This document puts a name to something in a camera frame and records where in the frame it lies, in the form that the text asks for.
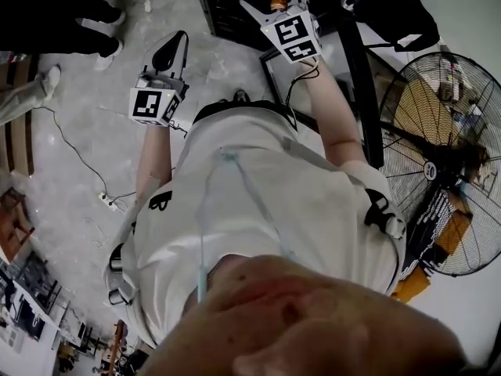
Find orange cardboard box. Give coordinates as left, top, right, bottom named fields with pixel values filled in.
left=391, top=188, right=474, bottom=303

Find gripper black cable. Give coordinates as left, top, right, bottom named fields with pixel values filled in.
left=283, top=56, right=322, bottom=107
left=168, top=119, right=189, bottom=139

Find large black floor fan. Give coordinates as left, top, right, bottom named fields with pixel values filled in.
left=377, top=51, right=501, bottom=277

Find person's right forearm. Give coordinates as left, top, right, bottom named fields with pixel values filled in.
left=299, top=55, right=369, bottom=168

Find person's black trousers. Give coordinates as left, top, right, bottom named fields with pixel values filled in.
left=191, top=99, right=298, bottom=132

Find person's face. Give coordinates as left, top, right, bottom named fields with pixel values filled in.
left=140, top=252, right=470, bottom=376

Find brown wooden furniture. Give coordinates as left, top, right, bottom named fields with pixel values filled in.
left=0, top=55, right=40, bottom=178

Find brown wooden stool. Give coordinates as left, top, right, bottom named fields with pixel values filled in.
left=0, top=186, right=36, bottom=264

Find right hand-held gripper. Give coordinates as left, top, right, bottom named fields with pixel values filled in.
left=238, top=0, right=323, bottom=65

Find person's left forearm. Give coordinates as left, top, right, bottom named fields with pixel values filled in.
left=135, top=125, right=173, bottom=203

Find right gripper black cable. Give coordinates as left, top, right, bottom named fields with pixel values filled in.
left=283, top=56, right=322, bottom=107

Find person's white shirt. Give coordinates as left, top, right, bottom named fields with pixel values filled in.
left=103, top=110, right=408, bottom=348

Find black floor cable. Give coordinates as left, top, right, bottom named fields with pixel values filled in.
left=109, top=190, right=138, bottom=207
left=33, top=106, right=109, bottom=197

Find black white patterned cloth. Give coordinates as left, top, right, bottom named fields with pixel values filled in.
left=398, top=188, right=459, bottom=281

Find light blue earphone cable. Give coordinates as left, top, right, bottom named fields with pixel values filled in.
left=195, top=150, right=294, bottom=303

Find black bag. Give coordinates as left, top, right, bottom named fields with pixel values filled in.
left=344, top=0, right=442, bottom=53

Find white power strip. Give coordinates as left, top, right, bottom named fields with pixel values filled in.
left=97, top=192, right=118, bottom=212

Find black desk with equipment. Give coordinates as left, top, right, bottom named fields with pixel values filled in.
left=0, top=248, right=71, bottom=340

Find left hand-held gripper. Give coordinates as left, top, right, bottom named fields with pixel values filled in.
left=128, top=30, right=190, bottom=127

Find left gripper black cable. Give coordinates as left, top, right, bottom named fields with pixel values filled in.
left=168, top=119, right=189, bottom=139

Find black metal frame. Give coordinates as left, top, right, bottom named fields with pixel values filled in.
left=340, top=13, right=387, bottom=170

